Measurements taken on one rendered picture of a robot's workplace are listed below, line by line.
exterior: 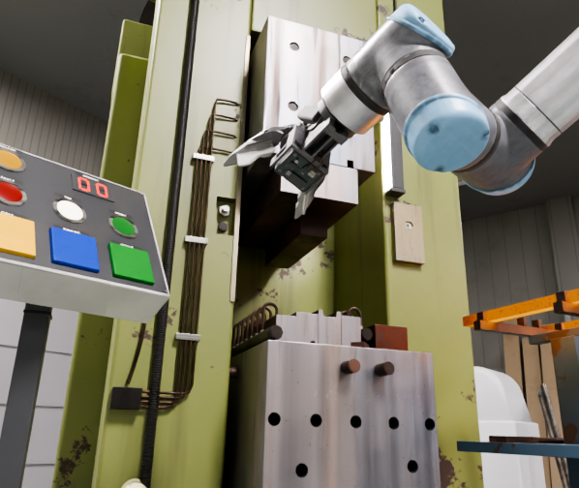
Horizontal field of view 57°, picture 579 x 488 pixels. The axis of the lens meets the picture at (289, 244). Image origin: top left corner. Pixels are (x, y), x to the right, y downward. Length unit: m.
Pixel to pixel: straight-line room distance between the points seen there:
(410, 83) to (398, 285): 0.88
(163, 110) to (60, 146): 4.25
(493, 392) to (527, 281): 3.86
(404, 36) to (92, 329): 1.26
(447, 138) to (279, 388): 0.62
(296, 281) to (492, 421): 2.61
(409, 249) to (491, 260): 6.57
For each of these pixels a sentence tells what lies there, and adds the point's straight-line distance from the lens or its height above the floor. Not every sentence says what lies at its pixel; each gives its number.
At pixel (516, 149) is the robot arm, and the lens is 0.75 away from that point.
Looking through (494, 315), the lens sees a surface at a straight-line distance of 1.26.
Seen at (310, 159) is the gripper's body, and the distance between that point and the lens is 0.78.
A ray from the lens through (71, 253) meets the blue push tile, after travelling 0.91.
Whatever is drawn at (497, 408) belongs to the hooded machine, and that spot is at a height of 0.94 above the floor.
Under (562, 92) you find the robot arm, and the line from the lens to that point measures 0.75.
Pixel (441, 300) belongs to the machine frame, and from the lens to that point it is 1.54.
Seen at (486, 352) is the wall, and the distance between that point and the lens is 7.84.
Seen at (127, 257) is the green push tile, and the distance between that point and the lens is 0.96.
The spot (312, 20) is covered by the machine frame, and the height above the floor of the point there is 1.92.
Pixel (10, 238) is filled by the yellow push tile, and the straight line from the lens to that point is 0.88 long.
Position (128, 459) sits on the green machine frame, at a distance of 1.23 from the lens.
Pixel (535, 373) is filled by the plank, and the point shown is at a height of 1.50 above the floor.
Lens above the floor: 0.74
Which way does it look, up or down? 19 degrees up
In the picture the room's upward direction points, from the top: 2 degrees clockwise
